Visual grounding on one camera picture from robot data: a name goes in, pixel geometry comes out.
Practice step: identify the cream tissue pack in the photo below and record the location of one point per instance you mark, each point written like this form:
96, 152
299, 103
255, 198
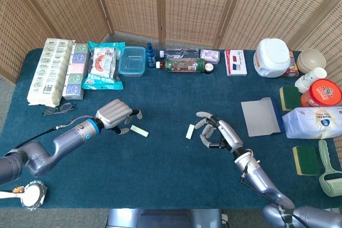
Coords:
49, 73

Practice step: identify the black eyeglasses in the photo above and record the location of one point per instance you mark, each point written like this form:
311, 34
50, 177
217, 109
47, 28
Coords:
65, 108

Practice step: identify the pastel tissue packet bundle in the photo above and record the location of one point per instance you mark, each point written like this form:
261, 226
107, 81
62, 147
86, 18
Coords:
76, 73

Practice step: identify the white box red blue print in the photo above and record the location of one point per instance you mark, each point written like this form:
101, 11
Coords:
235, 62

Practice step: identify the orange printed box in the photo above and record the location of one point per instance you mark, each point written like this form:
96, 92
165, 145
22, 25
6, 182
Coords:
293, 66

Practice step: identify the white paper towel bag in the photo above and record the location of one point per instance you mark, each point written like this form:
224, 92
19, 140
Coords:
312, 122

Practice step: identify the beige bowl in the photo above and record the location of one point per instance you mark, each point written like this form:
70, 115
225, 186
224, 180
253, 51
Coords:
311, 59

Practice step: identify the small black jar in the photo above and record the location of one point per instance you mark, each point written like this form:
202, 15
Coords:
209, 68

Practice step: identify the small orange wrapper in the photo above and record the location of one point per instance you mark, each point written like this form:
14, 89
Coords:
18, 189

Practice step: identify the green yellow sponge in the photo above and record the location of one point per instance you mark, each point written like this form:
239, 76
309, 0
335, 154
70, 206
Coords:
290, 98
307, 160

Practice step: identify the blue spray bottle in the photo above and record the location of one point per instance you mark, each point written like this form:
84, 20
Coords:
150, 57

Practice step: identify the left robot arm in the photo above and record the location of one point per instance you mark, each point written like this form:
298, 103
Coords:
66, 140

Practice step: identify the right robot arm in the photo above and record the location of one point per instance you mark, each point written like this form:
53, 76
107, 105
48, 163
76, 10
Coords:
262, 180

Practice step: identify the light green block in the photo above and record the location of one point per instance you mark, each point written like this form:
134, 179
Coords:
139, 131

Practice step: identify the foil cup white filling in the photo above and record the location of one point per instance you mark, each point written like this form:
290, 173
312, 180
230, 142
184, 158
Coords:
33, 194

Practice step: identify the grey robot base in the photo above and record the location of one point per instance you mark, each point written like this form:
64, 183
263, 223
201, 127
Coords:
160, 218

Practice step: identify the blue felt table cover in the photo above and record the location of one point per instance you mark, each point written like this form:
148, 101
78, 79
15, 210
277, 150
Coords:
171, 164

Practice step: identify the tea bottle green label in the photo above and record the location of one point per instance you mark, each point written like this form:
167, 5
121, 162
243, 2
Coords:
184, 65

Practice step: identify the white detergent jug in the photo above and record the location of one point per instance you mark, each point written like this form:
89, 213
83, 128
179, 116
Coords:
271, 57

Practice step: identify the teal snack bag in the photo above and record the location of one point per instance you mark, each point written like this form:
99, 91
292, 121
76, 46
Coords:
102, 65

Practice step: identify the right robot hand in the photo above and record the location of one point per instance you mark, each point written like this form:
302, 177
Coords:
229, 135

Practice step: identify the purple plastic box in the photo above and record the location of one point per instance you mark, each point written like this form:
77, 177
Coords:
209, 55

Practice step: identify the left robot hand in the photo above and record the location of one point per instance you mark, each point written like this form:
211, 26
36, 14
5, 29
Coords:
113, 113

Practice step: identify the wicker folding screen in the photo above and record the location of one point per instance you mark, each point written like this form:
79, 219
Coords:
192, 3

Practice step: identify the pale green lint roller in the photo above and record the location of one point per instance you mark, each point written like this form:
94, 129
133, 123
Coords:
331, 182

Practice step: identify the clear container blue rim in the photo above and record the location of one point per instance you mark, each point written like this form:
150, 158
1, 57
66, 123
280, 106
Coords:
132, 62

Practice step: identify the red lid canister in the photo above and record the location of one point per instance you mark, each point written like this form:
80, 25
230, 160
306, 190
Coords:
322, 93

